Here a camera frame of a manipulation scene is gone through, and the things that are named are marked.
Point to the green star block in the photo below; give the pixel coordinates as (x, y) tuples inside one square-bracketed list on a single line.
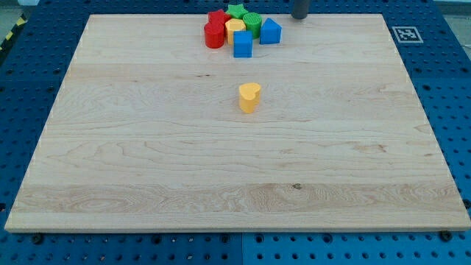
[(237, 11)]

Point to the yellow hexagon block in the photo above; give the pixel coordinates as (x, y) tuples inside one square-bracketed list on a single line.
[(231, 26)]

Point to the red star block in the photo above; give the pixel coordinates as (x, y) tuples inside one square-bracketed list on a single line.
[(218, 17)]

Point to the blue cube block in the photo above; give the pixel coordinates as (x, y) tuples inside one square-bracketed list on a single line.
[(242, 44)]

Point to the red cylinder block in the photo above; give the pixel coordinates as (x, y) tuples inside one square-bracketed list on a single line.
[(214, 35)]

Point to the blue triangle block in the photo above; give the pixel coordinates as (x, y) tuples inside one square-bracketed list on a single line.
[(270, 32)]

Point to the green circle block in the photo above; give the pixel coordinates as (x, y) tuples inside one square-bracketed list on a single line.
[(253, 22)]

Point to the wooden board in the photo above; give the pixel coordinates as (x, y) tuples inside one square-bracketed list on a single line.
[(146, 135)]

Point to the black bolt front left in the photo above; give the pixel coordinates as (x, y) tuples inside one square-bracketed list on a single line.
[(37, 238)]

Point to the fiducial marker tag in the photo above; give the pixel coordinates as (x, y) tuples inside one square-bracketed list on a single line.
[(407, 34)]

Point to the black bolt front right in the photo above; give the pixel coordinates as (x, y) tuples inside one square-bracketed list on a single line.
[(445, 235)]

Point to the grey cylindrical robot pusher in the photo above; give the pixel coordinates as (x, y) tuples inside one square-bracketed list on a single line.
[(300, 9)]

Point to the yellow heart block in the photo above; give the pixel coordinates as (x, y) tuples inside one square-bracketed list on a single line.
[(249, 96)]

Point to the black bolt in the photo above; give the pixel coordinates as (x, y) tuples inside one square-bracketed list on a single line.
[(37, 238), (445, 235)]

